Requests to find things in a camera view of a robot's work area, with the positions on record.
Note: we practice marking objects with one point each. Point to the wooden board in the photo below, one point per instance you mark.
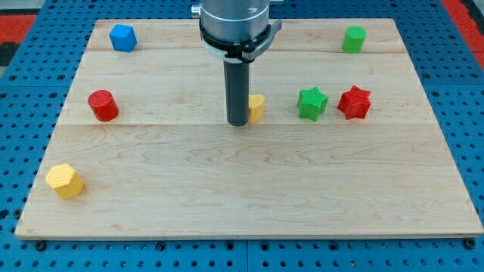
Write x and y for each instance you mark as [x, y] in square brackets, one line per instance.
[170, 167]

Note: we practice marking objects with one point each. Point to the green cylinder block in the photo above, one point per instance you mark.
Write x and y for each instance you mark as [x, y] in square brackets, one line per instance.
[354, 39]

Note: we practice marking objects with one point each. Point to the yellow heart block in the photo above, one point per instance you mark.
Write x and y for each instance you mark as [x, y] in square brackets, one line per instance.
[256, 107]

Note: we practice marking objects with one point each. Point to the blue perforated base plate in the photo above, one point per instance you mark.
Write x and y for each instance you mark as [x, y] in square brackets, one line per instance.
[37, 80]

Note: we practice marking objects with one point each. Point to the red star block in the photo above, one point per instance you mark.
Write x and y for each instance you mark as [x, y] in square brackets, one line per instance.
[355, 103]

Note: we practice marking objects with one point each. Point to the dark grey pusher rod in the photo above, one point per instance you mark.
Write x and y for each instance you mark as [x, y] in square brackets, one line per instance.
[237, 79]

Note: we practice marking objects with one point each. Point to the green star block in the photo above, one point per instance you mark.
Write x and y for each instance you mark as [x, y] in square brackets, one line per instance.
[311, 103]

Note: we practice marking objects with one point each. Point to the yellow hexagon block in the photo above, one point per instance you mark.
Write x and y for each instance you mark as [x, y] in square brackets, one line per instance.
[65, 181]

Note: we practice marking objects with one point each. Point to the blue block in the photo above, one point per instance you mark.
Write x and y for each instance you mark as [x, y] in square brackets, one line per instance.
[123, 38]

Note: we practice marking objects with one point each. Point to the red cylinder block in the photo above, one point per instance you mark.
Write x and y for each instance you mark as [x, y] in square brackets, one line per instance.
[103, 105]

